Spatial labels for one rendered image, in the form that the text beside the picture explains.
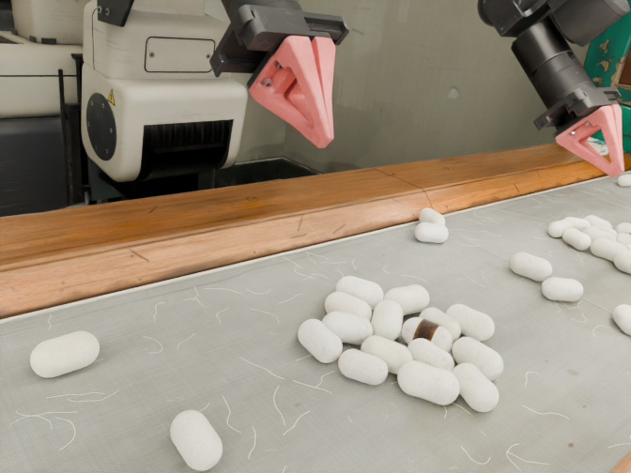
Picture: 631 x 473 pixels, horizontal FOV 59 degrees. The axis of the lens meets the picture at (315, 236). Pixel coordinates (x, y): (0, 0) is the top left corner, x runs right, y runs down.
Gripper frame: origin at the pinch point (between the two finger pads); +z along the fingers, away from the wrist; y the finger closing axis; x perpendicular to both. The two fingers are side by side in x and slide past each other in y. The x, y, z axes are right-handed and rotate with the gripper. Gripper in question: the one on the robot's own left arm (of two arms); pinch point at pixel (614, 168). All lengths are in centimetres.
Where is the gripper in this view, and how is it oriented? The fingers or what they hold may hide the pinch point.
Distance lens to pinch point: 74.8
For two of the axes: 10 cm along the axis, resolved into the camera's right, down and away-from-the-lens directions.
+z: 4.0, 8.8, -2.4
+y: 7.7, -1.8, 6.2
